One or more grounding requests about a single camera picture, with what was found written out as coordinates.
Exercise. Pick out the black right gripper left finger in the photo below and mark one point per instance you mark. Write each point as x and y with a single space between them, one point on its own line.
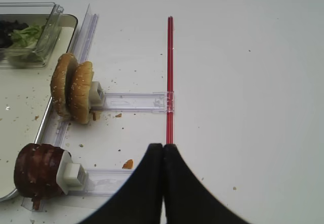
140 198

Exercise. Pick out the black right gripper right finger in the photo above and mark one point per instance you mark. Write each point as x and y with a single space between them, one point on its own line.
186 199

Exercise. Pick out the white pusher block meat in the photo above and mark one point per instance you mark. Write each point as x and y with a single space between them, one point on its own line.
70 176

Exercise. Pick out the brown meat patties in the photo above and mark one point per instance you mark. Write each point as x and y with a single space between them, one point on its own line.
35 172

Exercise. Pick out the green lettuce in container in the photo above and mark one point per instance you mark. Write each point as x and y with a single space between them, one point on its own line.
26 38

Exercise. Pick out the orange food crumb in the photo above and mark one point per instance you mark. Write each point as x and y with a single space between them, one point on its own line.
129 164

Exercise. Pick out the white pusher block bun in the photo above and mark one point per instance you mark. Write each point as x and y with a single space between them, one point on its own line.
96 95

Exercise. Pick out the sesame bun top rear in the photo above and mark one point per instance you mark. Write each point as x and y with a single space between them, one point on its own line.
79 93

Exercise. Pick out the sesame bun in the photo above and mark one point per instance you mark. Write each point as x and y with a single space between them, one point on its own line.
61 82
79 93

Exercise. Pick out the sesame bun top front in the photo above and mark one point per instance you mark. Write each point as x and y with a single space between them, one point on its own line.
61 82

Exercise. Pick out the white metal tray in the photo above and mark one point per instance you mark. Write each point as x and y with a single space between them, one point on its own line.
25 104

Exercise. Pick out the red strip right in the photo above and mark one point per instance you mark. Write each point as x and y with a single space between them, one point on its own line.
170 85

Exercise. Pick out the clear plastic container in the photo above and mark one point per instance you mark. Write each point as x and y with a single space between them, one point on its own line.
43 14

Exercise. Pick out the purple cabbage pieces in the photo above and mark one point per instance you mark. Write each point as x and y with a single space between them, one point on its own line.
7 28

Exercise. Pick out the clear holder rail lower right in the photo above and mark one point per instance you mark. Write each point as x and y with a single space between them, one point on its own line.
102 182

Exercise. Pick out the clear holder rail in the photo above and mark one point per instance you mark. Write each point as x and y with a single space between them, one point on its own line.
158 102
102 182

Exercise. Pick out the clear holder rail upper right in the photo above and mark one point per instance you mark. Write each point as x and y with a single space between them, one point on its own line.
158 102

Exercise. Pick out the clear rail right of tray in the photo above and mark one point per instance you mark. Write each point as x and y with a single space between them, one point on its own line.
88 26

